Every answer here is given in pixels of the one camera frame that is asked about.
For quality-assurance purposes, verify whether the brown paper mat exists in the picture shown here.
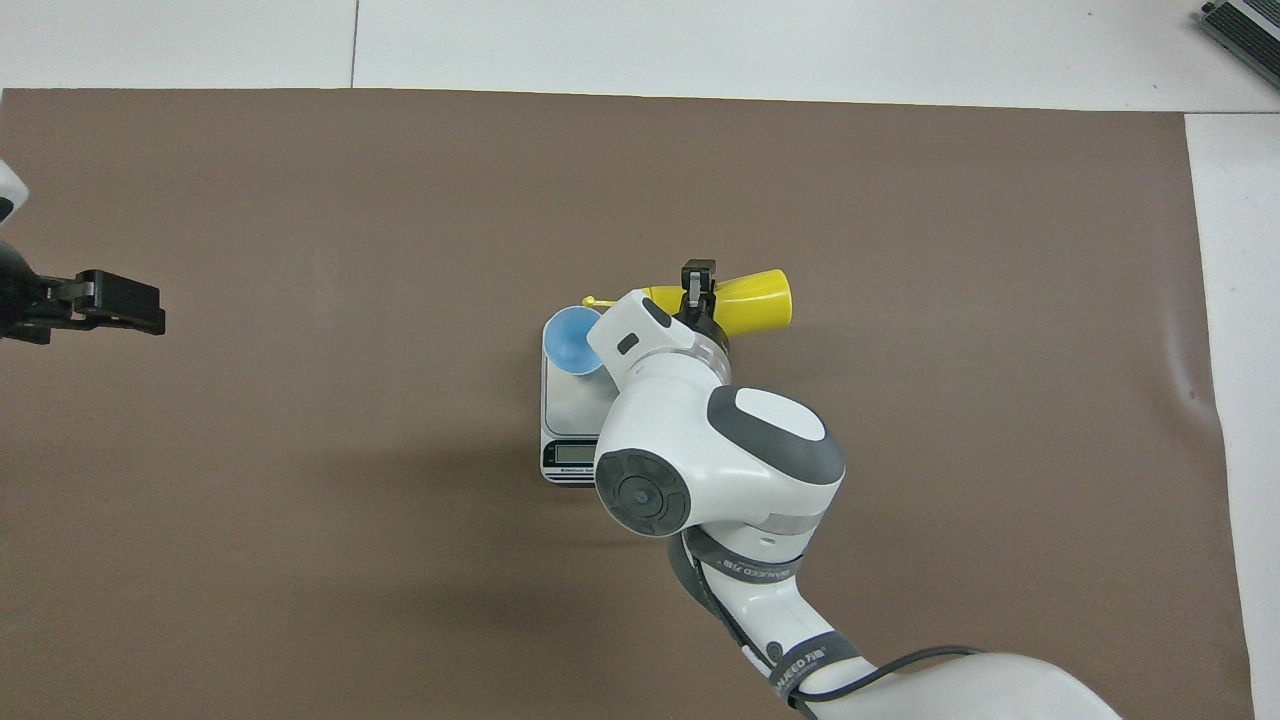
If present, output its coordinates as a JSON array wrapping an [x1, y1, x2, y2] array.
[[0, 88, 1256, 720]]

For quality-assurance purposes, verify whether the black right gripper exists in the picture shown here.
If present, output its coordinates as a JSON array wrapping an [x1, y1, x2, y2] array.
[[672, 259, 729, 346]]

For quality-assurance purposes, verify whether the grey ribbed metal device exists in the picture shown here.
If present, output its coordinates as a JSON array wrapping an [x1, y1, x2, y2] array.
[[1198, 0, 1280, 93]]

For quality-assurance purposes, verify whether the silver digital kitchen scale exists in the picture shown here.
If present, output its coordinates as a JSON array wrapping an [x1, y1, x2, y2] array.
[[541, 316, 621, 488]]

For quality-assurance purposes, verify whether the yellow squeeze bottle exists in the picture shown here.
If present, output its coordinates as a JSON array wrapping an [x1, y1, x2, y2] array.
[[583, 268, 794, 341]]

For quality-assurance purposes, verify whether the light blue plastic cup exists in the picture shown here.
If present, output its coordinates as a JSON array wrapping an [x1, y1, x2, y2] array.
[[544, 306, 613, 376]]

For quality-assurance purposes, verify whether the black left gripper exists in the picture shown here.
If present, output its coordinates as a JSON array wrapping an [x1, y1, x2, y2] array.
[[0, 240, 167, 346]]

